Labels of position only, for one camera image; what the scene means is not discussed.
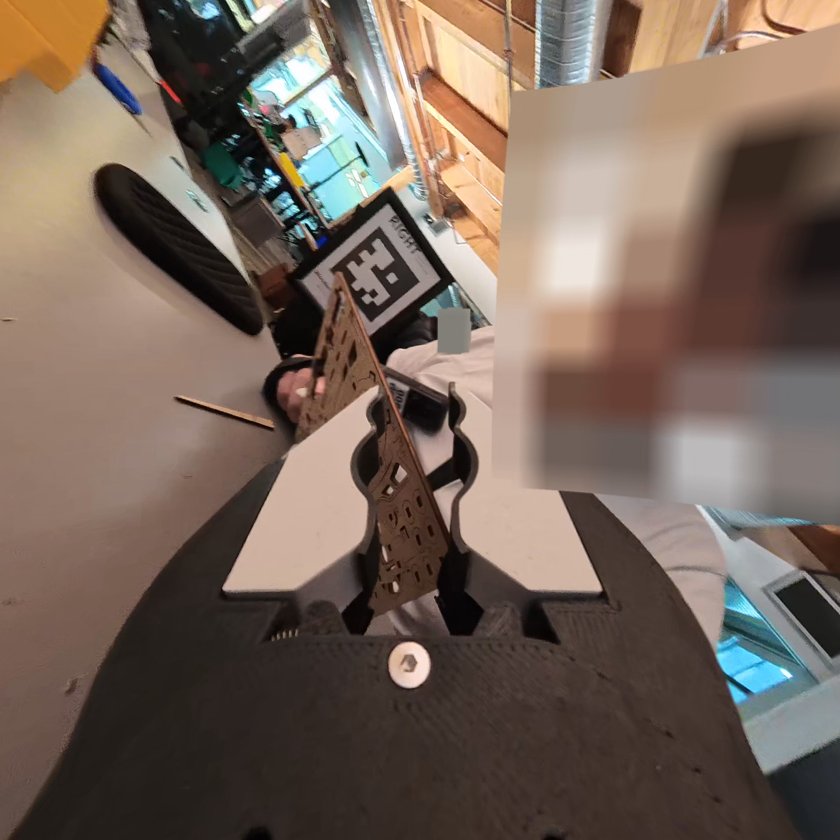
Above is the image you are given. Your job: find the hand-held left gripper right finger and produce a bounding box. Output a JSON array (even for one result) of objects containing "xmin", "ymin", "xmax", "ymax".
[{"xmin": 434, "ymin": 384, "xmax": 605, "ymax": 636}]

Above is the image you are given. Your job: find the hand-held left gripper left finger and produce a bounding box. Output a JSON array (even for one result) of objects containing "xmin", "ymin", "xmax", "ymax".
[{"xmin": 222, "ymin": 388, "xmax": 389, "ymax": 618}]

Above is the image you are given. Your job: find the laser-cut plywood sheet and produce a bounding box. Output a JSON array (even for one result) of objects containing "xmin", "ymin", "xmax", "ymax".
[{"xmin": 293, "ymin": 271, "xmax": 455, "ymax": 616}]

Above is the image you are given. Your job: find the person's right hand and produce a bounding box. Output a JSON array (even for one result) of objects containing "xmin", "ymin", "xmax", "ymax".
[{"xmin": 276, "ymin": 366, "xmax": 327, "ymax": 422}]

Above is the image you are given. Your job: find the thin wooden stick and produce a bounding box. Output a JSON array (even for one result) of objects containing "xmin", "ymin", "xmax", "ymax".
[{"xmin": 174, "ymin": 395, "xmax": 275, "ymax": 431}]

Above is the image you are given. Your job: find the black quilted pad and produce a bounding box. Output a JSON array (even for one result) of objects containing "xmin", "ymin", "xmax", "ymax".
[{"xmin": 94, "ymin": 163, "xmax": 265, "ymax": 337}]

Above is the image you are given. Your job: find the grey round pipe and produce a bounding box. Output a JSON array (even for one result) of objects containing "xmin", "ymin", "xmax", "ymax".
[{"xmin": 348, "ymin": 0, "xmax": 427, "ymax": 191}]

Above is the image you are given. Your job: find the computer monitor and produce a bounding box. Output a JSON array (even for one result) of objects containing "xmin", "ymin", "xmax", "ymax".
[{"xmin": 764, "ymin": 570, "xmax": 840, "ymax": 664}]

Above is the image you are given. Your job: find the blue object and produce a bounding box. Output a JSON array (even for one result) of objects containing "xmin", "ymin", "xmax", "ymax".
[{"xmin": 92, "ymin": 62, "xmax": 142, "ymax": 116}]

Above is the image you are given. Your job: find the yellow cardboard box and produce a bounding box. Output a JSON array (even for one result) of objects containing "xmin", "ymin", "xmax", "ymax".
[{"xmin": 0, "ymin": 0, "xmax": 111, "ymax": 94}]

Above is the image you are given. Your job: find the black strap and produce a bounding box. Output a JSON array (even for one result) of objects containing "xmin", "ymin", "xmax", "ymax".
[{"xmin": 425, "ymin": 458, "xmax": 475, "ymax": 492}]

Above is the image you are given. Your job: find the silver corrugated duct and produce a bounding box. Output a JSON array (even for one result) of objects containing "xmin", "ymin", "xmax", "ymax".
[{"xmin": 535, "ymin": 0, "xmax": 595, "ymax": 89}]

